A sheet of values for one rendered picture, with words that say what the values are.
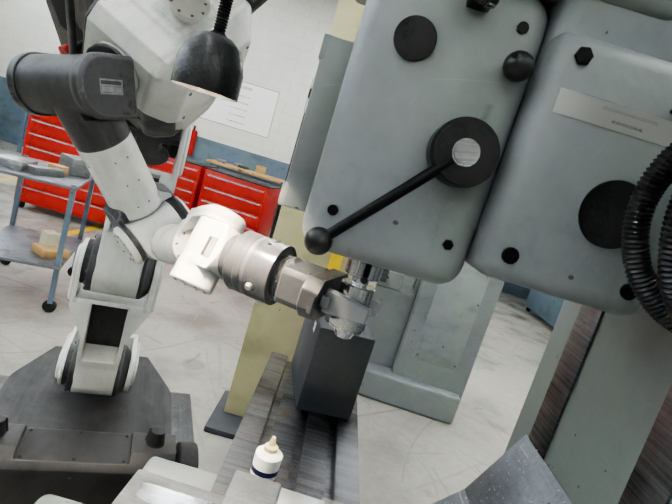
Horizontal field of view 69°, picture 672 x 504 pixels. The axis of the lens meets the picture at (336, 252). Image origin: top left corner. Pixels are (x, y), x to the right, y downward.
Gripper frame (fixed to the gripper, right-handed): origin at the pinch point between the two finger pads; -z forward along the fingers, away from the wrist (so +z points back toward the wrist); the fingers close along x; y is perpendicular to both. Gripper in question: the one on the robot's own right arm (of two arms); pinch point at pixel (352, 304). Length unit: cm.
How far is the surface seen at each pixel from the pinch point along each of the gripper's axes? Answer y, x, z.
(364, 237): -10.3, -10.1, -1.3
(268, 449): 24.1, -0.9, 4.9
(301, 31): -234, 800, 449
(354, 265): -5.5, -2.2, 0.8
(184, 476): 41.6, 7.0, 20.6
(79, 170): 39, 198, 260
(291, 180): -13.3, -5.7, 10.9
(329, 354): 20.1, 30.9, 8.8
